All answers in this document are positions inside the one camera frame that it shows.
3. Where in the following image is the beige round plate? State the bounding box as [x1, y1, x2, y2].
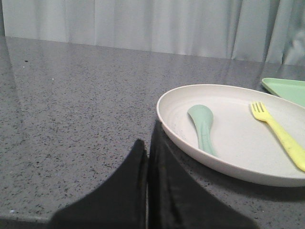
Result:
[157, 84, 305, 187]

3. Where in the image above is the yellow plastic fork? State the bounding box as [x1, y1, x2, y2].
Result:
[250, 102, 305, 172]

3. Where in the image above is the light green tray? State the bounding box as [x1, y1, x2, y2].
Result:
[262, 78, 305, 107]

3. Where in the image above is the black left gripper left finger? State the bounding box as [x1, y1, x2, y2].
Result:
[49, 139, 148, 229]

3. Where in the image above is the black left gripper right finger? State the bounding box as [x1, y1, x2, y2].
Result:
[148, 121, 258, 229]

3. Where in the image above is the white curtain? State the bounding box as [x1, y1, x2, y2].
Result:
[0, 0, 305, 66]

